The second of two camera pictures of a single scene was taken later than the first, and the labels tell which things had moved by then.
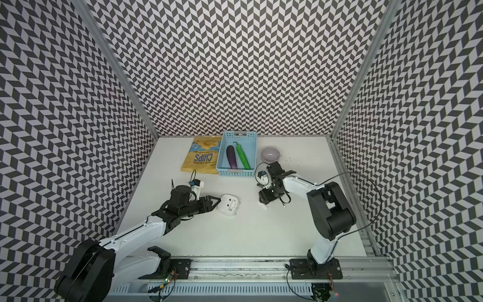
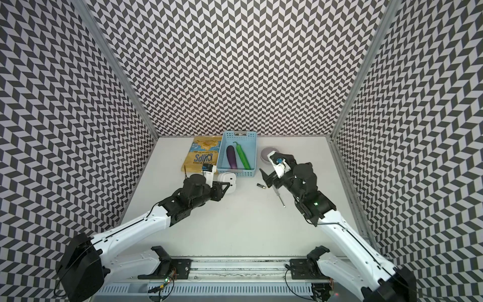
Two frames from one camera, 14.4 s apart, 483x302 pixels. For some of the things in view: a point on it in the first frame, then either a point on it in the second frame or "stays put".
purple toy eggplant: (231, 157) stays put
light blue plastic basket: (247, 141) stays put
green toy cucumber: (242, 156) stays put
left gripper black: (208, 207) → (219, 194)
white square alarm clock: (228, 205) → (229, 177)
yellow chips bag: (202, 155) stays put
